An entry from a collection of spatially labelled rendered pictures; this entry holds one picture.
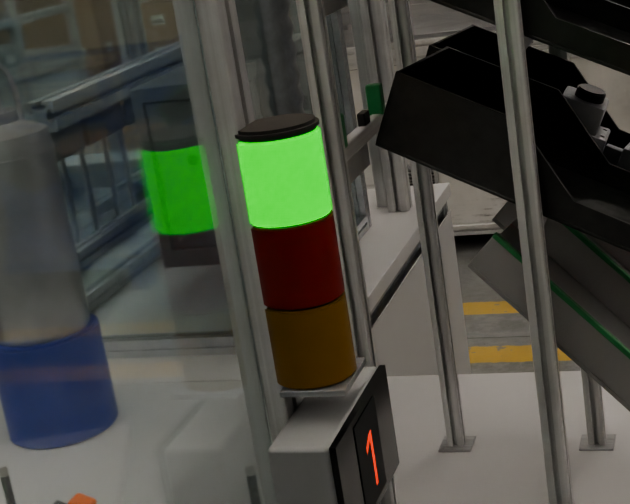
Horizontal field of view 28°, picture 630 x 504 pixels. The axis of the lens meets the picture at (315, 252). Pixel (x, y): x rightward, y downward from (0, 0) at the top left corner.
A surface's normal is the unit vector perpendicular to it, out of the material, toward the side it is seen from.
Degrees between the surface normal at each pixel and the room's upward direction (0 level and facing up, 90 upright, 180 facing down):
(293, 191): 90
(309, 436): 0
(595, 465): 0
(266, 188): 90
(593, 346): 90
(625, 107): 90
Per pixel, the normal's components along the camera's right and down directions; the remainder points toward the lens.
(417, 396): -0.15, -0.95
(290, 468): -0.28, 0.31
